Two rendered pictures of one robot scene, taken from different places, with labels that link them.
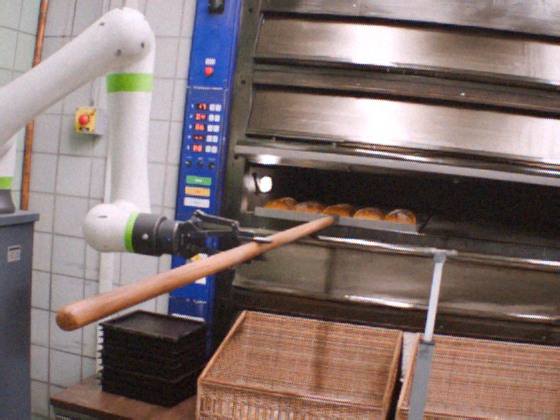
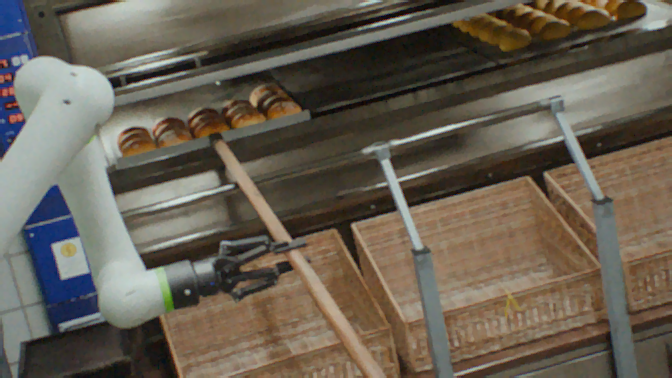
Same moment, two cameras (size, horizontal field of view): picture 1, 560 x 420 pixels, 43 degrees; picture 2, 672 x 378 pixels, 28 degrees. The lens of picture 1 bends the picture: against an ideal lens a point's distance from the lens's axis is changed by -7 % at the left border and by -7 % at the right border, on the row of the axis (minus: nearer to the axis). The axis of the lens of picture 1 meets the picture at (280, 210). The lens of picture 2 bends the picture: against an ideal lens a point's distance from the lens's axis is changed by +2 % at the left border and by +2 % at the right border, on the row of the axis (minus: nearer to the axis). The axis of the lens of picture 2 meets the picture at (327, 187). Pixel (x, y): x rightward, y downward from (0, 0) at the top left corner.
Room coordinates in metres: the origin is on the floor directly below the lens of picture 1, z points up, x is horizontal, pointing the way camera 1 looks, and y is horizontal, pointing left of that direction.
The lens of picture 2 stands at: (-0.76, 0.96, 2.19)
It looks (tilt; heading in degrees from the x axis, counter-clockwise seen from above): 19 degrees down; 336
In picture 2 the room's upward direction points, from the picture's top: 12 degrees counter-clockwise
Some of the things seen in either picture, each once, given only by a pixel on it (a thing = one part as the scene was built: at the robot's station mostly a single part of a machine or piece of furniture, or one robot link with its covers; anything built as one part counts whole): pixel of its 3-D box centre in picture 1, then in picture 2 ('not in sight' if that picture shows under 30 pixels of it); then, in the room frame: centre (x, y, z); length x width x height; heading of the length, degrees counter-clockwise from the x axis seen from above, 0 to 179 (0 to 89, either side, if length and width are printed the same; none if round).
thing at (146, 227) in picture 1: (153, 234); (182, 284); (1.64, 0.27, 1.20); 0.12 x 0.06 x 0.09; 167
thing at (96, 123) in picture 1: (89, 120); not in sight; (2.73, 0.73, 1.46); 0.10 x 0.07 x 0.10; 77
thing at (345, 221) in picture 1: (342, 216); (205, 124); (2.72, -0.22, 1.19); 0.55 x 0.36 x 0.03; 77
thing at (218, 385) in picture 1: (305, 376); (270, 327); (2.30, -0.13, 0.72); 0.56 x 0.49 x 0.28; 77
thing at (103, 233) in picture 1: (113, 228); (133, 297); (1.67, 0.37, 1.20); 0.14 x 0.13 x 0.11; 77
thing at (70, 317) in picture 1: (261, 246); (288, 247); (1.63, 0.03, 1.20); 1.71 x 0.03 x 0.03; 167
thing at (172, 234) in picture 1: (183, 239); (218, 274); (1.62, 0.20, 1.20); 0.09 x 0.07 x 0.08; 77
